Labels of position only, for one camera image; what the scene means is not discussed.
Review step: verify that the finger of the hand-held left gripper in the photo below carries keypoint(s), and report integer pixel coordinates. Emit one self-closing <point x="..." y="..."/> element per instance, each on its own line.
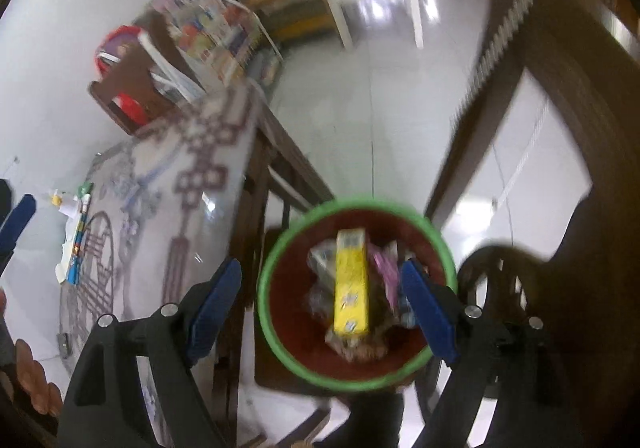
<point x="17" y="228"/>

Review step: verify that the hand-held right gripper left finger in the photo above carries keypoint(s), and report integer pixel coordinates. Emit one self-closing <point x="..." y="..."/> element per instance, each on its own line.
<point x="215" y="313"/>

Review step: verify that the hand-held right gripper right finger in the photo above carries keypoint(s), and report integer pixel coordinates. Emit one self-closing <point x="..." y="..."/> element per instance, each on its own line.
<point x="430" y="313"/>

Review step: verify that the pink plastic bag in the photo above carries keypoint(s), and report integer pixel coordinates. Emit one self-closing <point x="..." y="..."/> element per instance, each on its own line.
<point x="382" y="268"/>

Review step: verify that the green-rimmed trash bin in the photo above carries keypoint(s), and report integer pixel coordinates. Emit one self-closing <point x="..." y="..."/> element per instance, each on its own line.
<point x="295" y="318"/>

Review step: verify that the yellow snack box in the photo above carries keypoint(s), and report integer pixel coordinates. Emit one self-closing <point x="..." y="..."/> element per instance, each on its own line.
<point x="352" y="288"/>

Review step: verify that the brown paper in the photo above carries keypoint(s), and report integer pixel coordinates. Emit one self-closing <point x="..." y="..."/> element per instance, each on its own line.
<point x="355" y="348"/>

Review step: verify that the person's left hand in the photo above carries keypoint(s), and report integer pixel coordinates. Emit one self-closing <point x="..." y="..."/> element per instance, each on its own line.
<point x="35" y="378"/>

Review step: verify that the wooden table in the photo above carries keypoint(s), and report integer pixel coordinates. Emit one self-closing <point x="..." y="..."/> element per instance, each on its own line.
<point x="280" y="158"/>

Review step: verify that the plain-backed wooden chair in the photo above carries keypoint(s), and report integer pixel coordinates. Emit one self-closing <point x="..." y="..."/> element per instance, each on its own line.
<point x="135" y="73"/>

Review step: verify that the red cloth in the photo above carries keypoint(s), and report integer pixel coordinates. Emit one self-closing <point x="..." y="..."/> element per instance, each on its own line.
<point x="117" y="40"/>

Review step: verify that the white rack of picture books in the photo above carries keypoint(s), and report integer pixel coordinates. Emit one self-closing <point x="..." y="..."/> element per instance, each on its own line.
<point x="210" y="28"/>

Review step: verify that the carved wooden chair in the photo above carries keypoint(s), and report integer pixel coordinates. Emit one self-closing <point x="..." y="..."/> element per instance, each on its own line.
<point x="560" y="53"/>

